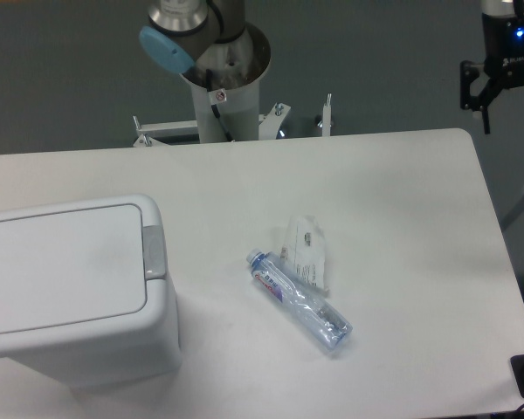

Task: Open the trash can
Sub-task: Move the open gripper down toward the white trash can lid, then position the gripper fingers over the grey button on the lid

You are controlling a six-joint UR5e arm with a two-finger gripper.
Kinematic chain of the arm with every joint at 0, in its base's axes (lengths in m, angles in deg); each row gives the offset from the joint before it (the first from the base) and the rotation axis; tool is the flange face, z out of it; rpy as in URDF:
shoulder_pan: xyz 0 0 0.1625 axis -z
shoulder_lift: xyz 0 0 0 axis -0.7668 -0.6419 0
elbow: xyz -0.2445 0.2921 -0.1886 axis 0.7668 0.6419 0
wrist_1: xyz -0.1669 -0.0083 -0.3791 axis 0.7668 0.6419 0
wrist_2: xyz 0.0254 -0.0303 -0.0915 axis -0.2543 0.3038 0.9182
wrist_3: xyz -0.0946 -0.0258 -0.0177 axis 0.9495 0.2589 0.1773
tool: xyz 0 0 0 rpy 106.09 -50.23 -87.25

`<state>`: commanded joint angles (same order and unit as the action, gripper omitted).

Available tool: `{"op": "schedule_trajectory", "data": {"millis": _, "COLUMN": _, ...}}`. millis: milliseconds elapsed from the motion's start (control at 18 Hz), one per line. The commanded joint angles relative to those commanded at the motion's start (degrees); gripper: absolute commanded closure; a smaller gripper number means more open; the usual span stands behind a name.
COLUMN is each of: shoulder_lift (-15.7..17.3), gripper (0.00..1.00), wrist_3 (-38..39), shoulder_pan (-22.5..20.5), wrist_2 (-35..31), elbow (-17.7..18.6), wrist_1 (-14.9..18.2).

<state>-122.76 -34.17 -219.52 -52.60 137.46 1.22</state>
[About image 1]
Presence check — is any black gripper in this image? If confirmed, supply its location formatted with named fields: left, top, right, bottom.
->
left=459, top=14, right=524, bottom=134

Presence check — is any silver robot arm blue cap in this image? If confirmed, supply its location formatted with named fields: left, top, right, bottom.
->
left=139, top=1, right=271, bottom=91

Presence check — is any white plastic trash can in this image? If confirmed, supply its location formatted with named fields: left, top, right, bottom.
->
left=0, top=194, right=181, bottom=388

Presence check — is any white trash can lid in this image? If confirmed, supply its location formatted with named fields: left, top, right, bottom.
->
left=0, top=204, right=147, bottom=334

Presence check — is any clear plastic packaging bag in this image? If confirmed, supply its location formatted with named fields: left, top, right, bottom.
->
left=280, top=215, right=328, bottom=296

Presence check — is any clear plastic water bottle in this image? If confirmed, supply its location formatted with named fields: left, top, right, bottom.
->
left=246, top=249, right=353, bottom=352

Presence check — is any grey lid push button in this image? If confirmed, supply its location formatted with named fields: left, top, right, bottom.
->
left=142, top=225, right=167, bottom=281

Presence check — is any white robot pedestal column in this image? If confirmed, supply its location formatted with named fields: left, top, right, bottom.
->
left=189, top=80, right=259, bottom=144

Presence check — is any black cable on pedestal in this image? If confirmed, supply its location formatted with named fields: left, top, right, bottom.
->
left=204, top=68, right=237, bottom=143

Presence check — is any white metal base frame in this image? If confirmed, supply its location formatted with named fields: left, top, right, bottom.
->
left=133, top=93, right=334, bottom=148

